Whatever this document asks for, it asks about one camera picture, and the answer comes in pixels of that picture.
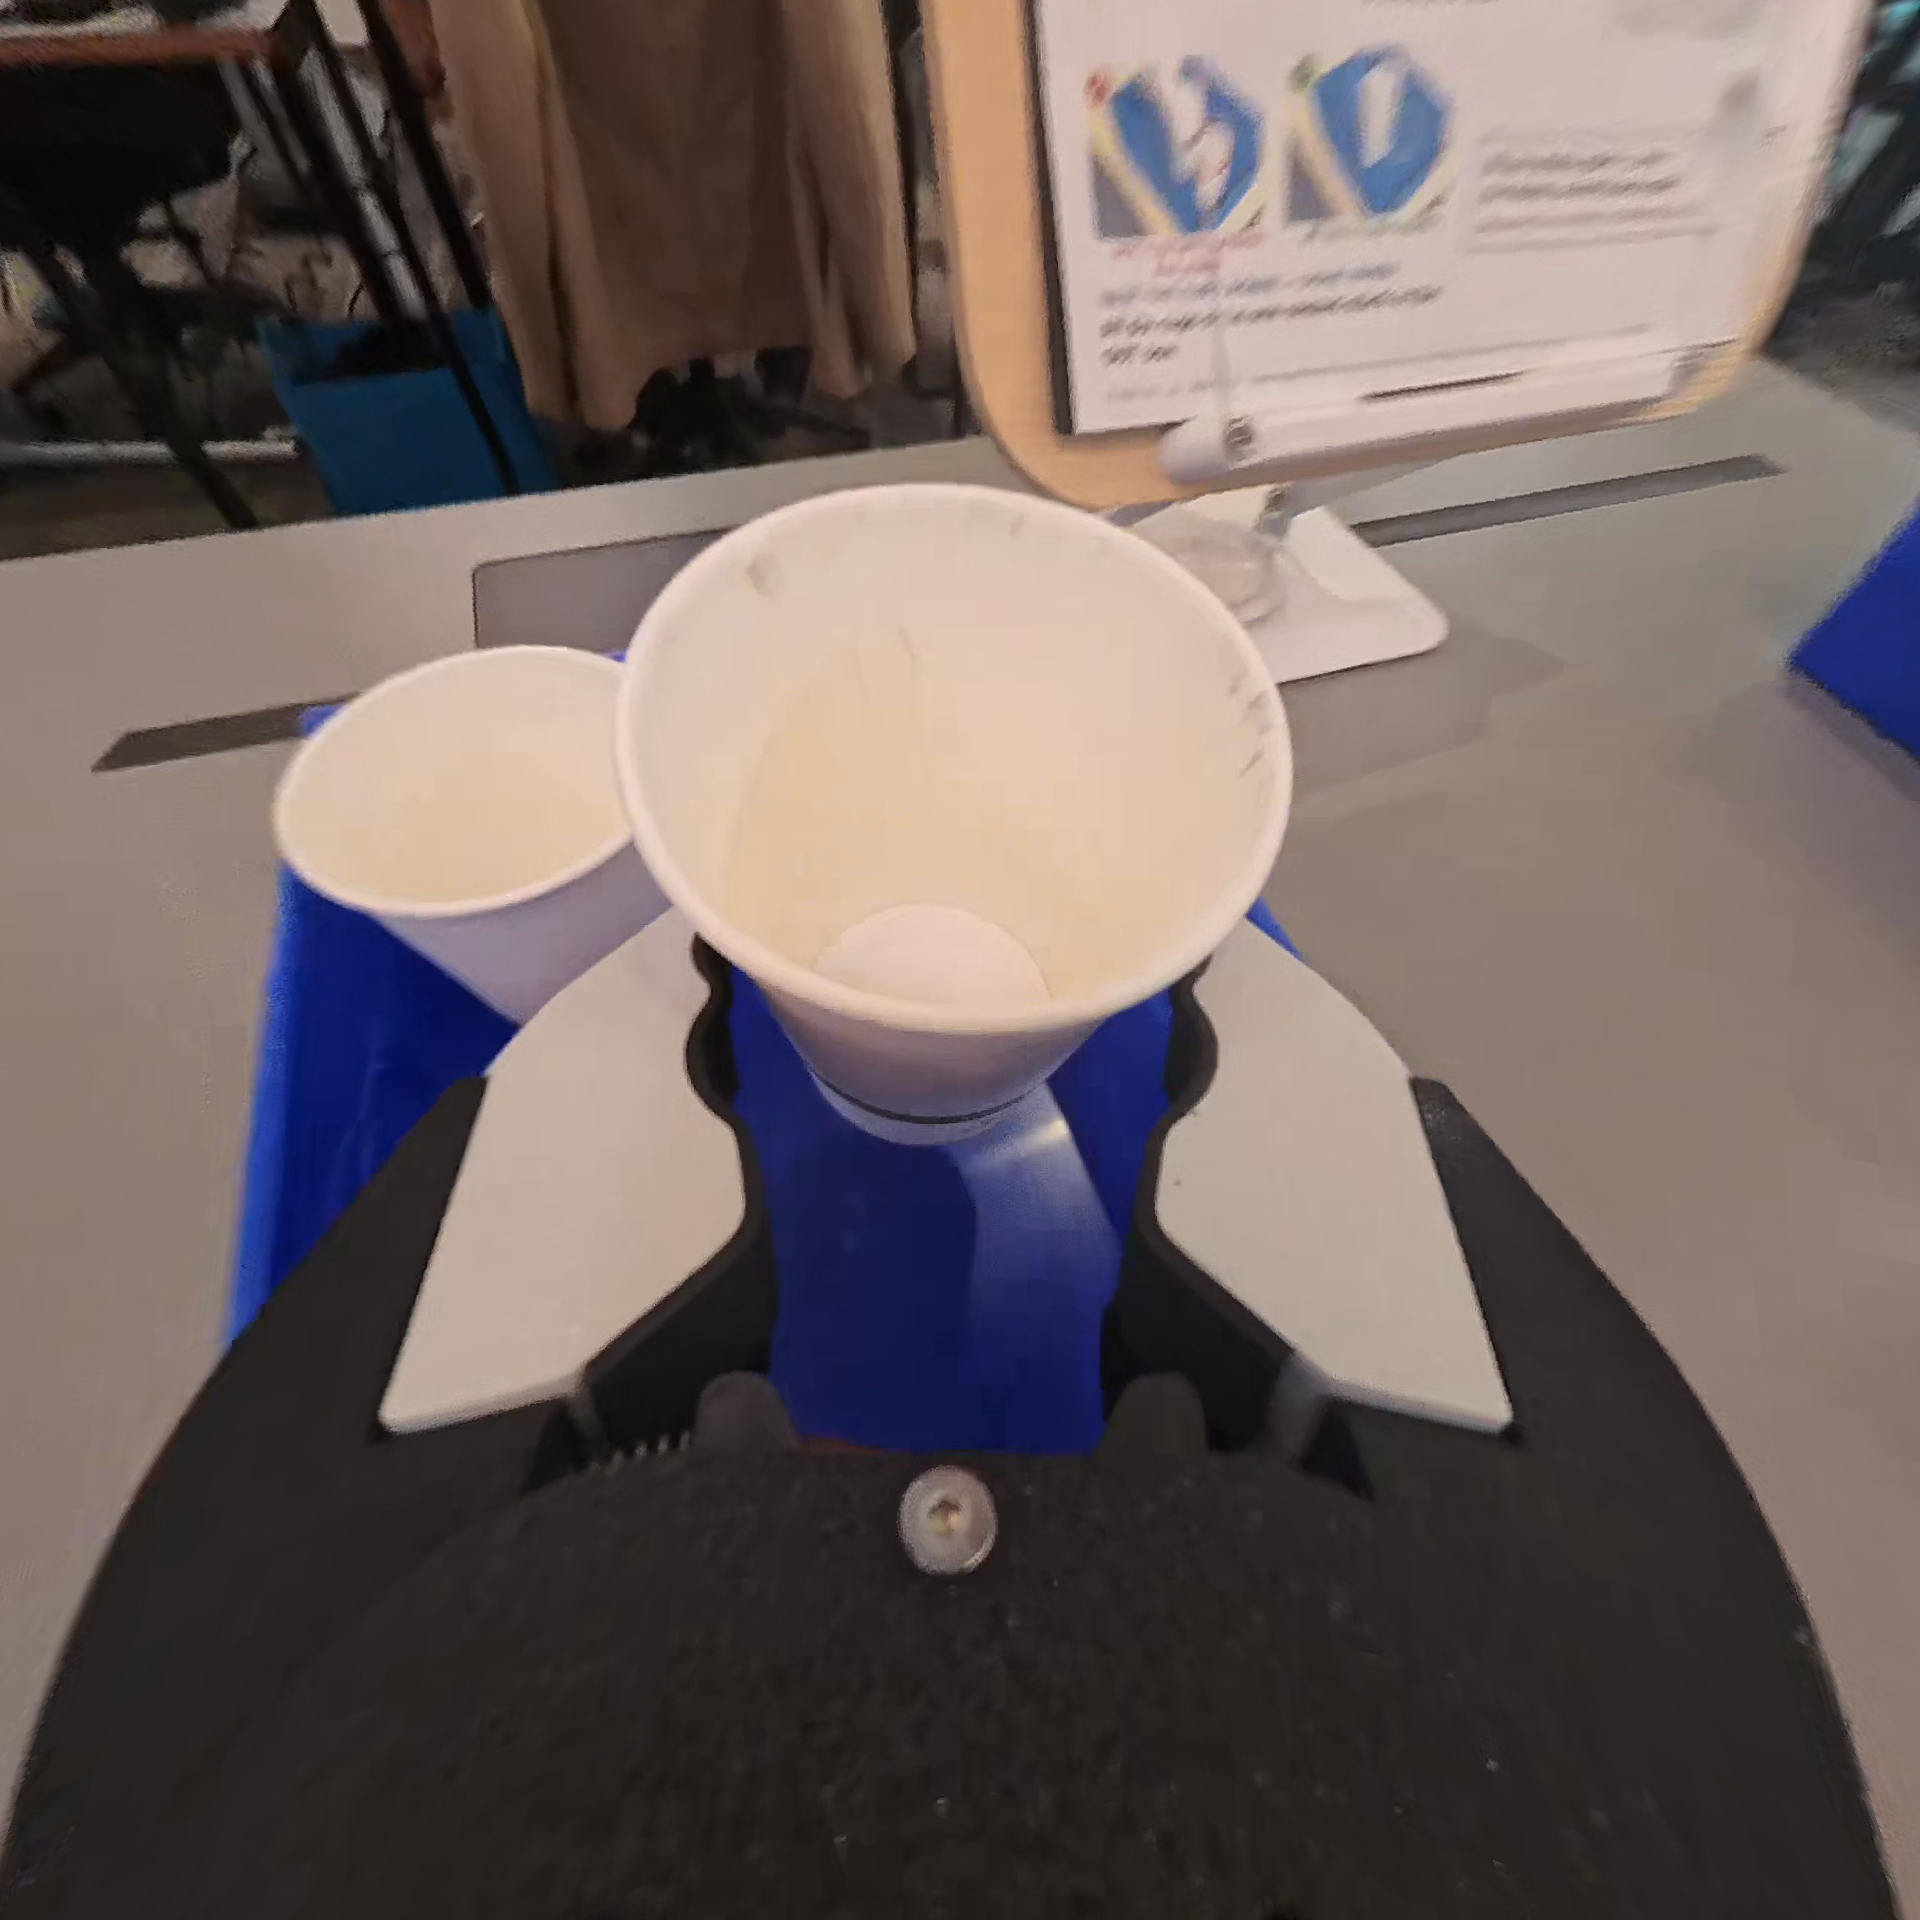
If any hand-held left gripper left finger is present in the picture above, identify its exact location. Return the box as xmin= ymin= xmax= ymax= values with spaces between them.
xmin=378 ymin=905 xmax=777 ymax=1463

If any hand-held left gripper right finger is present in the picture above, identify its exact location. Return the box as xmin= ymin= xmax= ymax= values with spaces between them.
xmin=1104 ymin=935 xmax=1516 ymax=1466

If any blue floor box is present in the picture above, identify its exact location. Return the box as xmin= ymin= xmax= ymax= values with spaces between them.
xmin=264 ymin=306 xmax=557 ymax=520

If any blue plastic bin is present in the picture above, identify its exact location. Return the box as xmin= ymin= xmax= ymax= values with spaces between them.
xmin=1786 ymin=509 xmax=1920 ymax=760
xmin=226 ymin=645 xmax=1303 ymax=1456

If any wooden display board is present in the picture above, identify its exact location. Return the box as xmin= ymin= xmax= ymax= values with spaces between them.
xmin=917 ymin=0 xmax=1878 ymax=510

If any white document stand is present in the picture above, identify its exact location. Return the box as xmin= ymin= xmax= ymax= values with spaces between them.
xmin=1117 ymin=346 xmax=1711 ymax=682

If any green-banded white paper cup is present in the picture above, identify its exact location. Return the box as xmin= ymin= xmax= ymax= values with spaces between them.
xmin=616 ymin=483 xmax=1296 ymax=1147
xmin=276 ymin=645 xmax=671 ymax=1026

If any printed instruction sheet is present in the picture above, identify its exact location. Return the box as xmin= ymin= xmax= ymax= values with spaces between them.
xmin=1034 ymin=0 xmax=1847 ymax=436

